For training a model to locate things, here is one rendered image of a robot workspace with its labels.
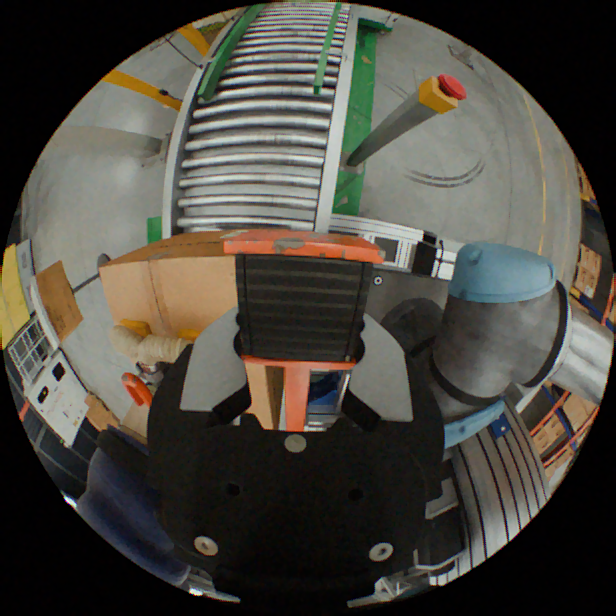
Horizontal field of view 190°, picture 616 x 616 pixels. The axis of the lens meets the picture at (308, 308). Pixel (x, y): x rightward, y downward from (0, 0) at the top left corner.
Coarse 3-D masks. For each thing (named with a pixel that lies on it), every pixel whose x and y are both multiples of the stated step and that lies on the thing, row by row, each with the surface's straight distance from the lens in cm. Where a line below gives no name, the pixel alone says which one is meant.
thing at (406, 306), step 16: (400, 304) 35; (416, 304) 34; (432, 304) 35; (384, 320) 35; (400, 320) 34; (416, 320) 32; (432, 320) 32; (400, 336) 32; (416, 336) 31; (432, 336) 30; (416, 352) 29
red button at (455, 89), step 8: (440, 80) 50; (448, 80) 51; (456, 80) 54; (440, 88) 53; (448, 88) 50; (456, 88) 51; (464, 88) 54; (448, 96) 53; (456, 96) 50; (464, 96) 53
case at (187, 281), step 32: (128, 256) 50; (160, 256) 37; (192, 256) 31; (224, 256) 28; (128, 288) 44; (160, 288) 37; (192, 288) 32; (224, 288) 30; (160, 320) 41; (192, 320) 36; (256, 384) 41
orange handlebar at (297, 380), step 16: (288, 368) 16; (304, 368) 16; (128, 384) 35; (144, 384) 34; (288, 384) 18; (304, 384) 17; (144, 400) 36; (288, 400) 19; (304, 400) 19; (288, 416) 22; (304, 416) 22
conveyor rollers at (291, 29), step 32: (320, 0) 197; (256, 32) 148; (288, 32) 135; (320, 32) 134; (256, 64) 112; (288, 64) 108; (224, 96) 104; (320, 96) 95; (192, 128) 101; (224, 128) 95; (320, 128) 87; (192, 160) 94; (224, 160) 86; (256, 160) 82; (288, 160) 80; (320, 160) 79; (192, 224) 91; (224, 224) 84; (256, 224) 79; (288, 224) 77
